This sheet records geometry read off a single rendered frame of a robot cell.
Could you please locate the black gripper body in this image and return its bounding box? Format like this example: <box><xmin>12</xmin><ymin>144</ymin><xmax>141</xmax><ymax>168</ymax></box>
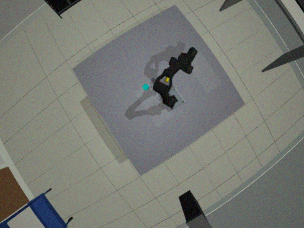
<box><xmin>169</xmin><ymin>57</ymin><xmax>194</xmax><ymax>74</ymax></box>

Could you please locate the teal circle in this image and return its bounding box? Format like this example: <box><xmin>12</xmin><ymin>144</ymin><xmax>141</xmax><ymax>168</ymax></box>
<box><xmin>143</xmin><ymin>84</ymin><xmax>149</xmax><ymax>90</ymax></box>

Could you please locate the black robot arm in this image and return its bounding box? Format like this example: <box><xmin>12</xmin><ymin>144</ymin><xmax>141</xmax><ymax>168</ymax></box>
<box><xmin>153</xmin><ymin>47</ymin><xmax>198</xmax><ymax>108</ymax></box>

